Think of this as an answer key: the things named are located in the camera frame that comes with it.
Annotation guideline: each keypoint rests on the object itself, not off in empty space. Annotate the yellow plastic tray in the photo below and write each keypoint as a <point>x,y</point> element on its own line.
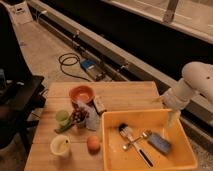
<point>180,158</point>

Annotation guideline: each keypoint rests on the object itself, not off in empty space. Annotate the orange apple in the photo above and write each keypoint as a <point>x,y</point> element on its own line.
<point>93,144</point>

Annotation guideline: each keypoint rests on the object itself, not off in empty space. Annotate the green vegetable toy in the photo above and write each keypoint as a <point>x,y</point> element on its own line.
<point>63,128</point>

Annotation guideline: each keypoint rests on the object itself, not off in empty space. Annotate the metal spoon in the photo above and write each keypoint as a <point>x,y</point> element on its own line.
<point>144,135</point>

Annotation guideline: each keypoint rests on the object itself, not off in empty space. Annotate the green cup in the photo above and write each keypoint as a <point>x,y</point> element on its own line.
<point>62,117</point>

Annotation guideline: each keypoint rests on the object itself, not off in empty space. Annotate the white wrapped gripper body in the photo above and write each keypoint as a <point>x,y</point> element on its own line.
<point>173,103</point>

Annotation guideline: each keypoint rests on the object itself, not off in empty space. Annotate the orange bowl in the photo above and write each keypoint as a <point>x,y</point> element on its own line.
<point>81,93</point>

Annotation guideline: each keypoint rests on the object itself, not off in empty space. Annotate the blue sponge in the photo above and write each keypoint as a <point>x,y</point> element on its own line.
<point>159,143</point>

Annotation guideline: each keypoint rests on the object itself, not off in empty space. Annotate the black white dish brush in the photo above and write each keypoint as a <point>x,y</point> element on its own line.
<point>126,132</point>

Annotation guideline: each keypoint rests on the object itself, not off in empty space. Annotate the small brown box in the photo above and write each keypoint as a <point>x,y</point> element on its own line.
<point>99,105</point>

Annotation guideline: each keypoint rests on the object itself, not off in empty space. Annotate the blue grey power box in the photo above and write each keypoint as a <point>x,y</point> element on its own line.
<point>94,71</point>

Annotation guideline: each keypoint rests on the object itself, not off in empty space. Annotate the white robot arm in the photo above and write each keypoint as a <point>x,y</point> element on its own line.
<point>197,78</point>

